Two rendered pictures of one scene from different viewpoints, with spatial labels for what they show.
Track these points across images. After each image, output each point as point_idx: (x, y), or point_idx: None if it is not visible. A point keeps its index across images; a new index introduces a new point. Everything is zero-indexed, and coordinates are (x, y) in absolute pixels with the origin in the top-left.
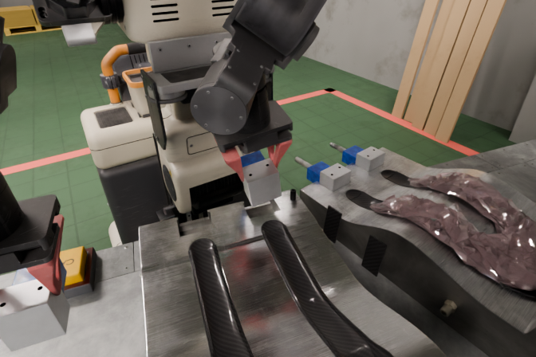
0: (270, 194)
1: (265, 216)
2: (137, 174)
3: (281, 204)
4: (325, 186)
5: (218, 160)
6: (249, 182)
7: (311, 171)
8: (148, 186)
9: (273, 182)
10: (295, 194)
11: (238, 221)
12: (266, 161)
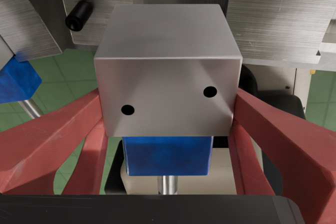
0: (150, 14)
1: None
2: (278, 192)
3: (123, 2)
4: (1, 40)
5: (185, 177)
6: (232, 60)
7: (22, 87)
8: (266, 170)
9: (130, 37)
10: (71, 12)
11: None
12: (123, 126)
